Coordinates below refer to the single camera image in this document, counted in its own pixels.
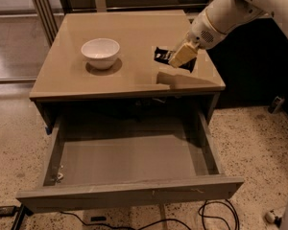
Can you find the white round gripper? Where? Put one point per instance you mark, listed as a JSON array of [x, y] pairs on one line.
[[202, 33]]

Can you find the black rxbar chocolate wrapper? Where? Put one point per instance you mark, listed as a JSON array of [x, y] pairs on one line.
[[163, 56]]

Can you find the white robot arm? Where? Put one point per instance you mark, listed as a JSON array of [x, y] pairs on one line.
[[221, 17]]

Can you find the open grey top drawer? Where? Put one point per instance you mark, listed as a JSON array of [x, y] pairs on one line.
[[99, 162]]

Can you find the white ceramic bowl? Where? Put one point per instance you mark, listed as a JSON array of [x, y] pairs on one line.
[[101, 53]]

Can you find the small dark floor object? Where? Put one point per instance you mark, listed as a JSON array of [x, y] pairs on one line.
[[276, 105]]

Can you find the tan top cabinet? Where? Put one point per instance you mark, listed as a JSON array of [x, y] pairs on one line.
[[65, 74]]

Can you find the white power strip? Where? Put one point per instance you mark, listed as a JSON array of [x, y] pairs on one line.
[[275, 216]]

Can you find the black power adapter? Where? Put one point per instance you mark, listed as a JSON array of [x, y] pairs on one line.
[[8, 211]]

